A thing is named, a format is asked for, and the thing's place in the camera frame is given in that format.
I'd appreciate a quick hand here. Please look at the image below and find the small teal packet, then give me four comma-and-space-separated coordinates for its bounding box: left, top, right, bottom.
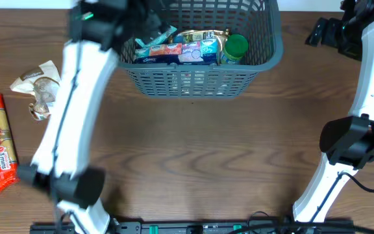
135, 25, 177, 48

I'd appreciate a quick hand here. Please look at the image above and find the blue tissue pack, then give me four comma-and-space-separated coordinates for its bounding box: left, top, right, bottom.
134, 39, 219, 65

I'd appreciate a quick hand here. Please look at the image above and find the gold foil food pouch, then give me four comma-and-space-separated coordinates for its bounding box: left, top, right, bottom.
168, 29, 230, 44

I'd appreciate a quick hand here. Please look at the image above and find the green lid jar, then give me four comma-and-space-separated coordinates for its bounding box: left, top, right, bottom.
220, 34, 249, 64

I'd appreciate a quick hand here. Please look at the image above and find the white brown snack bag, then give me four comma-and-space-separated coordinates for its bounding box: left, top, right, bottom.
10, 60, 61, 121

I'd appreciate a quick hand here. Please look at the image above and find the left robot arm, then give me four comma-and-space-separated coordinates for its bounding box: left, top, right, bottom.
17, 1, 169, 233

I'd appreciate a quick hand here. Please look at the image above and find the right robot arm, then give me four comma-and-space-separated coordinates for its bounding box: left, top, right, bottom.
293, 0, 374, 223

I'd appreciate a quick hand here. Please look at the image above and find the grey plastic basket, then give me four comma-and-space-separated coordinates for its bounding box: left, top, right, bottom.
119, 0, 284, 99

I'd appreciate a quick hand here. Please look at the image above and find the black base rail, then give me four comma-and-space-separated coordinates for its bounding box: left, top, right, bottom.
29, 211, 374, 234

